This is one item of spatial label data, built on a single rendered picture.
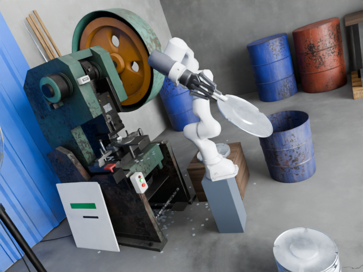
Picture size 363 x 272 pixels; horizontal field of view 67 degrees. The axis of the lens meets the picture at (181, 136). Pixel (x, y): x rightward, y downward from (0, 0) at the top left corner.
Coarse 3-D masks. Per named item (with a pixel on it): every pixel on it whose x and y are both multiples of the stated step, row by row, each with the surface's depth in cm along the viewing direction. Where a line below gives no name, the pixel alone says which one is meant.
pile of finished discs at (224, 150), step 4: (216, 144) 248; (220, 144) 245; (220, 148) 237; (224, 148) 235; (228, 148) 232; (220, 152) 230; (224, 152) 228; (228, 152) 228; (200, 156) 237; (224, 156) 226; (200, 160) 231
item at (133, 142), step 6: (126, 138) 215; (132, 138) 209; (138, 138) 206; (144, 138) 202; (120, 144) 206; (126, 144) 203; (132, 144) 199; (138, 144) 196; (126, 150) 208; (132, 150) 207; (138, 150) 212; (132, 156) 208
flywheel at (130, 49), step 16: (112, 16) 208; (96, 32) 221; (112, 32) 214; (128, 32) 204; (80, 48) 232; (112, 48) 221; (128, 48) 214; (144, 48) 203; (128, 64) 222; (144, 64) 210; (128, 80) 229; (144, 80) 217; (128, 96) 236; (144, 96) 227
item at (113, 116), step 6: (102, 96) 200; (108, 96) 204; (102, 102) 199; (108, 102) 204; (108, 108) 203; (114, 108) 208; (108, 114) 203; (114, 114) 208; (108, 120) 201; (114, 120) 203; (120, 120) 207; (96, 126) 207; (102, 126) 204; (108, 126) 202; (114, 126) 203; (120, 126) 208; (102, 132) 207; (108, 132) 204
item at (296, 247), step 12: (300, 228) 146; (312, 228) 143; (276, 240) 144; (288, 240) 142; (300, 240) 139; (312, 240) 137; (324, 240) 135; (276, 252) 138; (288, 252) 136; (300, 252) 133; (312, 252) 130; (324, 252) 129; (336, 252) 127; (288, 264) 129; (300, 264) 127; (312, 264) 125; (324, 264) 123
